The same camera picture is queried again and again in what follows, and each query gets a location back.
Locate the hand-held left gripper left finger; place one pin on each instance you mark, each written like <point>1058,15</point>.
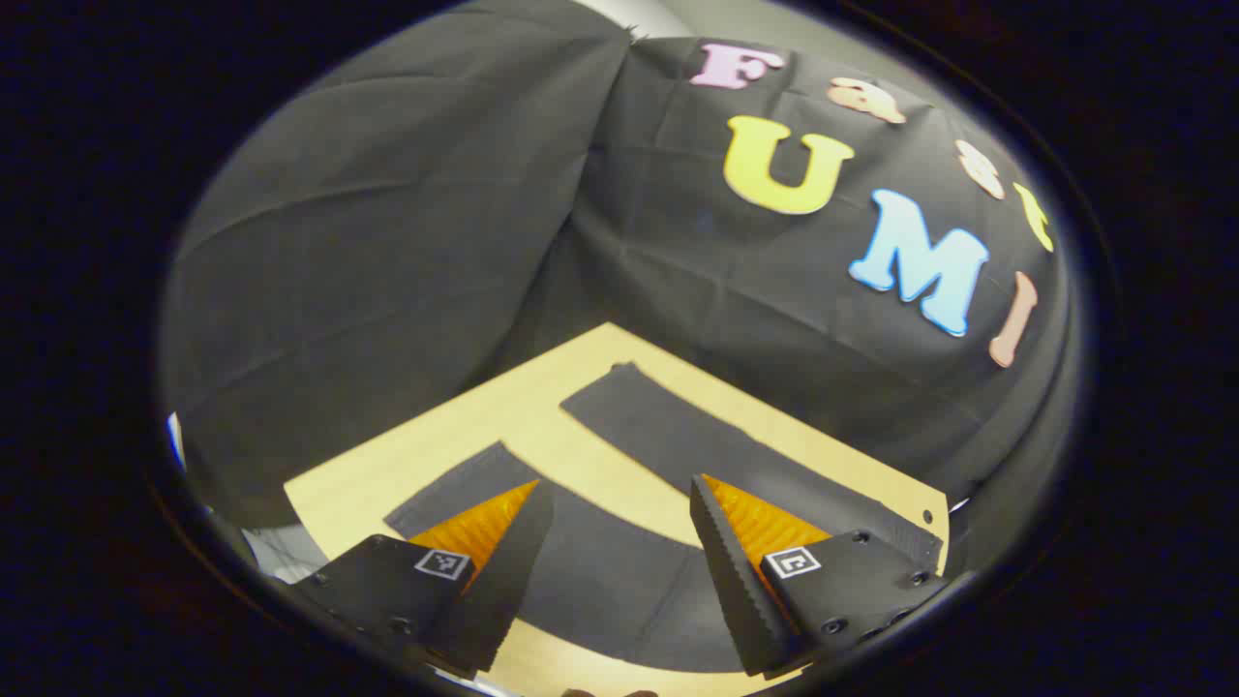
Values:
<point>503,581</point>

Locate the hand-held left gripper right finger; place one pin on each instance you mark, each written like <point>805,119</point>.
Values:
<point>736,581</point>

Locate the dark grey jeans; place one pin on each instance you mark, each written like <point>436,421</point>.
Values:
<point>619,581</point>

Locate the black backdrop cloth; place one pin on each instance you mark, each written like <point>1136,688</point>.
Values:
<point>387,242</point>

